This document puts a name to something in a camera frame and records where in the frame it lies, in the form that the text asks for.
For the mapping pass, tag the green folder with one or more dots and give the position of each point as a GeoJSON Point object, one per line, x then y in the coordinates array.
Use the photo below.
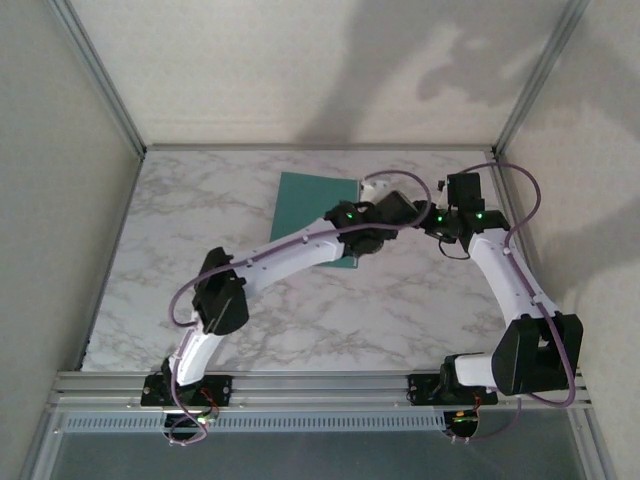
{"type": "Point", "coordinates": [300, 210]}

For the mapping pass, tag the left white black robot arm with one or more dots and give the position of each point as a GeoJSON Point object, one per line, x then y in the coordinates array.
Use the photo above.
{"type": "Point", "coordinates": [290, 255]}

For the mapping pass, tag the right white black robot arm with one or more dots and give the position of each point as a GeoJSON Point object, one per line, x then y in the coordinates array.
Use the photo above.
{"type": "Point", "coordinates": [505, 275]}

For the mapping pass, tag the controller board with LED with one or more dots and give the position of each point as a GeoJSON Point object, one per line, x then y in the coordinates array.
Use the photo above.
{"type": "Point", "coordinates": [462, 420]}
{"type": "Point", "coordinates": [197, 421]}

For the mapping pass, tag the aluminium side rail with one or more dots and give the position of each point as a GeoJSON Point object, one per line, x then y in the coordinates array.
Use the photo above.
{"type": "Point", "coordinates": [506, 180]}

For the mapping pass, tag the thin aluminium table rail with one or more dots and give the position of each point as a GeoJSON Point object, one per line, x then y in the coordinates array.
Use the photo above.
{"type": "Point", "coordinates": [320, 148]}

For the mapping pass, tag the aluminium frame post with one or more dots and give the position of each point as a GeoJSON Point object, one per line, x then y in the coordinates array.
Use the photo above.
{"type": "Point", "coordinates": [536, 75]}
{"type": "Point", "coordinates": [101, 75]}

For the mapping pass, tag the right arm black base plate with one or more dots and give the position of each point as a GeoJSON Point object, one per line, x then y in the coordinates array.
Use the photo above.
{"type": "Point", "coordinates": [420, 387]}

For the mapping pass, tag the wide aluminium frame rail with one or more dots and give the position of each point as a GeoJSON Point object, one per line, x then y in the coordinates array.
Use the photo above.
{"type": "Point", "coordinates": [320, 387]}

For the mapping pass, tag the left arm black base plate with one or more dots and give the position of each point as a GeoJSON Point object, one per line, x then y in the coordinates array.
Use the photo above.
{"type": "Point", "coordinates": [220, 390]}

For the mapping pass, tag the aluminium lower frame leg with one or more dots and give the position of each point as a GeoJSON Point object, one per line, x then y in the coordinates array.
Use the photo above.
{"type": "Point", "coordinates": [42, 445]}
{"type": "Point", "coordinates": [595, 445]}

